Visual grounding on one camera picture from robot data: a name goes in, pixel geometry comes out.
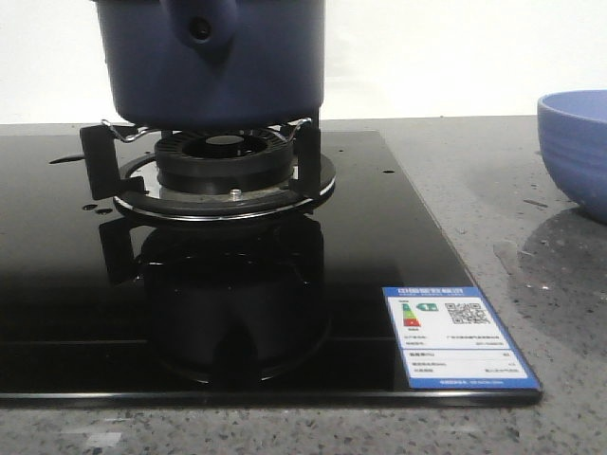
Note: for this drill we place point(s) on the black metal pot support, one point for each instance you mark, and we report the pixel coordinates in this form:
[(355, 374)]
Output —
[(135, 188)]

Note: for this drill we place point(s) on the blue white energy label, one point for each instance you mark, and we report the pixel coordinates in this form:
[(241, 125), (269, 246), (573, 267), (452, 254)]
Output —
[(450, 338)]

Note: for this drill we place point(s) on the light blue ribbed bowl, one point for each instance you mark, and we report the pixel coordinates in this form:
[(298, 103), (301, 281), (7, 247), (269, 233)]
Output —
[(572, 136)]

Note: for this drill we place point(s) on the dark blue cooking pot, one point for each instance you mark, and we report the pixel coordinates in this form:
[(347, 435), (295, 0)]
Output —
[(213, 64)]

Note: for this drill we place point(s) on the black round burner head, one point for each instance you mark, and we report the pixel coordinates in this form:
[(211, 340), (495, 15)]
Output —
[(216, 164)]

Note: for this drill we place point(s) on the black glass gas stove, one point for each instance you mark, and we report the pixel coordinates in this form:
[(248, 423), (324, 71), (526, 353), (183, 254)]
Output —
[(99, 309)]

